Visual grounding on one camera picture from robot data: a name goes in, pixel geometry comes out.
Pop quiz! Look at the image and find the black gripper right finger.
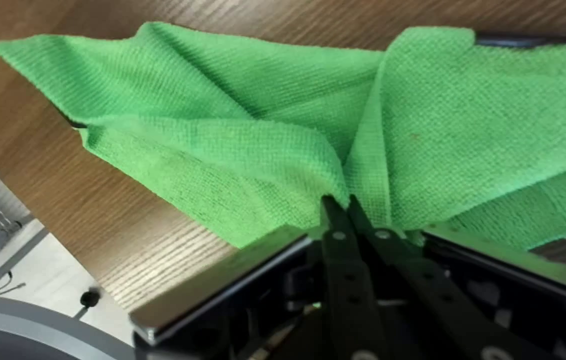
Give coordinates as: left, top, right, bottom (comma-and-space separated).
345, 199, 552, 360

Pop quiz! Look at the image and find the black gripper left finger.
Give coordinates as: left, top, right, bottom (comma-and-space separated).
319, 196, 388, 360

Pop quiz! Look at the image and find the green microfiber cloth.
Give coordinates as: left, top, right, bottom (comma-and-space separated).
0, 23, 566, 250

